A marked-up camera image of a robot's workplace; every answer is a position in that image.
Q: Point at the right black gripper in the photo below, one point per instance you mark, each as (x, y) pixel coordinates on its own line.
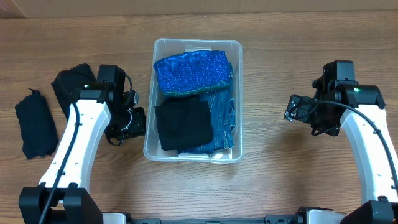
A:
(305, 116)

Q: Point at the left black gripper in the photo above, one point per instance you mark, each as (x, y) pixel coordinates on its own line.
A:
(134, 123)

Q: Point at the square black cloth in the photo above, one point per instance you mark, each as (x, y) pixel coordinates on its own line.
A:
(183, 123)

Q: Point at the clear plastic storage bin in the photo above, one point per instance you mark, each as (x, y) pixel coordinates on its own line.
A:
(165, 47)

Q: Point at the long black cloth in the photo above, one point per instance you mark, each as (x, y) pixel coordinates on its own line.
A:
(68, 81)

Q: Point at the sparkly blue cloth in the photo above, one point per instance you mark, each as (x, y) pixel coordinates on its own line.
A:
(195, 72)

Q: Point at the small black cloth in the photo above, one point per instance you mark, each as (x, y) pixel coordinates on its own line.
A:
(38, 129)

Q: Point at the blue denim jeans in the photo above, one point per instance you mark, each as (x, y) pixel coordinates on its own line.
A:
(223, 115)

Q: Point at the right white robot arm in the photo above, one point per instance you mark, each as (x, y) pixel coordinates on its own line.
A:
(341, 103)

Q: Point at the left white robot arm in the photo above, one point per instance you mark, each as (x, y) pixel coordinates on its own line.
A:
(99, 107)

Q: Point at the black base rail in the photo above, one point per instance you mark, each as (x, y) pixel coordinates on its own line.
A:
(268, 219)

